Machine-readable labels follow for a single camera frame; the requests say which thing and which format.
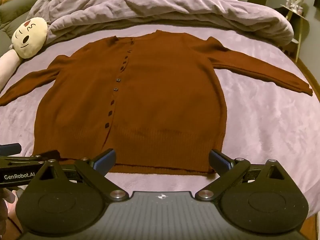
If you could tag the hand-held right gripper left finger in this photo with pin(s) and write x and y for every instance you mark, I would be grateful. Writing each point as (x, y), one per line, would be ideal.
(105, 160)

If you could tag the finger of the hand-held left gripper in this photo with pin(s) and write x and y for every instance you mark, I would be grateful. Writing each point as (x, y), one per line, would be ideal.
(10, 148)
(30, 158)

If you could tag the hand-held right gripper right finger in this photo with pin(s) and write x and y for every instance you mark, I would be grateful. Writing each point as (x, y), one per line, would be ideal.
(220, 161)

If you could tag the brown knit cardigan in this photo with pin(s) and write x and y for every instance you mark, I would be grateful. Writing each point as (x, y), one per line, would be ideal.
(162, 92)

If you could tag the person's left hand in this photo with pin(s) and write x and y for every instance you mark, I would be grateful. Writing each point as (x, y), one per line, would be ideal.
(6, 200)

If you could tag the purple bed sheet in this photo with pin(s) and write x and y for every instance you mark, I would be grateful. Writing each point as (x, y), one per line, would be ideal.
(262, 120)

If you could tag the cream long plush toy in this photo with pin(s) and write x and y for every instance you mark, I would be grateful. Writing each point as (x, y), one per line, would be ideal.
(28, 36)

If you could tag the green sofa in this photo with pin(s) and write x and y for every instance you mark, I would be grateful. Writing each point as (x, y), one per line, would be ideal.
(15, 15)

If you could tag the gold side table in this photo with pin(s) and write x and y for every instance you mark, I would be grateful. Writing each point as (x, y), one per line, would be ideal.
(298, 22)

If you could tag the purple duvet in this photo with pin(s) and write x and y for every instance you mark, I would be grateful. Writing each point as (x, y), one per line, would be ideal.
(175, 7)

